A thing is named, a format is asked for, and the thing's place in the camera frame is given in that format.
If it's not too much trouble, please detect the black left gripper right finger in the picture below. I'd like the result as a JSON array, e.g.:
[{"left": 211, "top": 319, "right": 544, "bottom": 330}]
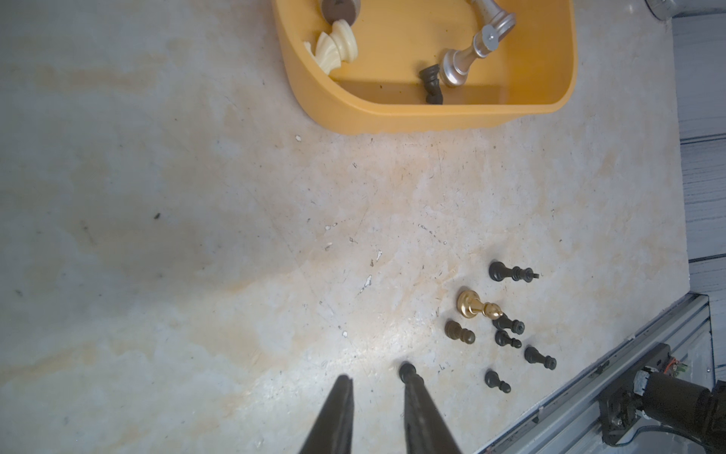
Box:
[{"left": 404, "top": 374, "right": 461, "bottom": 454}]

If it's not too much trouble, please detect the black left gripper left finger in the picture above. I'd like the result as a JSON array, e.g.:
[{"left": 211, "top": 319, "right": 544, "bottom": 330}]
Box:
[{"left": 300, "top": 375, "right": 355, "bottom": 454}]

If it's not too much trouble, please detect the gold pawn chess piece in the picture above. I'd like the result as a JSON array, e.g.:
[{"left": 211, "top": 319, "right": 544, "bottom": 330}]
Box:
[{"left": 457, "top": 289, "right": 504, "bottom": 320}]

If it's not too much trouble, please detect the black bishop chess piece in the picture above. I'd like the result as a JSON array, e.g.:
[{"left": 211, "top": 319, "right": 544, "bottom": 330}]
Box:
[{"left": 489, "top": 260, "right": 540, "bottom": 283}]

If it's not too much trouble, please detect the silver rook chess piece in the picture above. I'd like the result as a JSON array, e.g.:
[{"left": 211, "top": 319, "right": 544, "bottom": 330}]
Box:
[{"left": 440, "top": 25, "right": 499, "bottom": 88}]

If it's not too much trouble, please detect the cream knight chess piece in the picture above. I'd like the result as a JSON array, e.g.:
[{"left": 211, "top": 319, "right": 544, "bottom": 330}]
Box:
[{"left": 304, "top": 19, "right": 358, "bottom": 76}]

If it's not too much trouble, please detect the silver queen chess piece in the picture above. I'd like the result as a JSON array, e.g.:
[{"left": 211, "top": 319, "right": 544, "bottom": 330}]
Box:
[{"left": 470, "top": 0, "right": 516, "bottom": 41}]

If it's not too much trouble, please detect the yellow plastic storage box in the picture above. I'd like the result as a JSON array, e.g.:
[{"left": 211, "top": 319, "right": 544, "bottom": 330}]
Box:
[{"left": 272, "top": 1, "right": 578, "bottom": 135}]

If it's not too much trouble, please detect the aluminium rail frame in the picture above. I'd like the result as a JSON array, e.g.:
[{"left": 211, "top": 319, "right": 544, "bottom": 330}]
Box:
[{"left": 484, "top": 283, "right": 725, "bottom": 453}]

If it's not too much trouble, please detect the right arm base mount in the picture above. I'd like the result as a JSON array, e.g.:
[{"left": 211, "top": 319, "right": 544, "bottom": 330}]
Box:
[{"left": 597, "top": 344, "right": 725, "bottom": 453}]

